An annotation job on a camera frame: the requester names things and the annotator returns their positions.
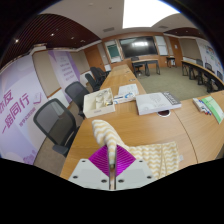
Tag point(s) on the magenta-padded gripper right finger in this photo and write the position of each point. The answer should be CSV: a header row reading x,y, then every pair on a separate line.
x,y
133,173

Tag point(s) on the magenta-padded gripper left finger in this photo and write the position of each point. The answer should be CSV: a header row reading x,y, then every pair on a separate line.
x,y
90,173

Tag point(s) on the cream zigzag striped towel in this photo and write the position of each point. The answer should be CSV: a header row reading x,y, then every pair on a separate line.
x,y
106,133

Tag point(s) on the open white cardboard tray box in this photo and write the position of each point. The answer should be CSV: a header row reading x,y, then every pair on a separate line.
x,y
96,111

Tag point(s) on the black mesh office chair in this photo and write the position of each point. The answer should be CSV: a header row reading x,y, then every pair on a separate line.
x,y
53,121
76,92

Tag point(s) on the large flat white box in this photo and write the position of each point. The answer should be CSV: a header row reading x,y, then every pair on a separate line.
x,y
153,103

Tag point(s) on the blue and white packet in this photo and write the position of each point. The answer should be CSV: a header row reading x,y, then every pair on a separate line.
x,y
123,98

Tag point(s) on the white paper sheet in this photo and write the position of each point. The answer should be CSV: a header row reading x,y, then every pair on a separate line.
x,y
129,88

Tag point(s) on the pack of markers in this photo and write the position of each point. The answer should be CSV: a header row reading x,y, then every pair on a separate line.
x,y
200,106

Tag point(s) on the row of black office chairs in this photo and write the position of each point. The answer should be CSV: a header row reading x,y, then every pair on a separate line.
x,y
95,76

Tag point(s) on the green booklet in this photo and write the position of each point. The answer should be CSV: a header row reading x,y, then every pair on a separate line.
x,y
215,108

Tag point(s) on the wooden desk with black legs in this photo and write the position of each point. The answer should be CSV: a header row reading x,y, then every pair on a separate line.
x,y
146,62

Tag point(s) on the brown wooden door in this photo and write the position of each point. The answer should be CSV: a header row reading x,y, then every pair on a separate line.
x,y
91,56
176,46

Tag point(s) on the small dark side desk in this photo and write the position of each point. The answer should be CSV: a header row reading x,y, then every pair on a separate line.
x,y
171,58

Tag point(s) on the group of black chairs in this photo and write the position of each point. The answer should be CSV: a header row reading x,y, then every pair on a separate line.
x,y
210,78

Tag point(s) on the green-faced whiteboard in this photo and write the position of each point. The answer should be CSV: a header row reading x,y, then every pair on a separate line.
x,y
113,51

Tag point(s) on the long wooden side table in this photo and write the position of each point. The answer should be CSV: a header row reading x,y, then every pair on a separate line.
x,y
203,68

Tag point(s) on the white whiteboard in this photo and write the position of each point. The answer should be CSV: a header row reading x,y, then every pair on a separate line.
x,y
161,45

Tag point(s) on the bright ceiling light panel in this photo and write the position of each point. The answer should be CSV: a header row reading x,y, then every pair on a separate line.
x,y
146,13

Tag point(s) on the large black wall screen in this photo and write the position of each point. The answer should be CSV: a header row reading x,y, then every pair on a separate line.
x,y
138,46

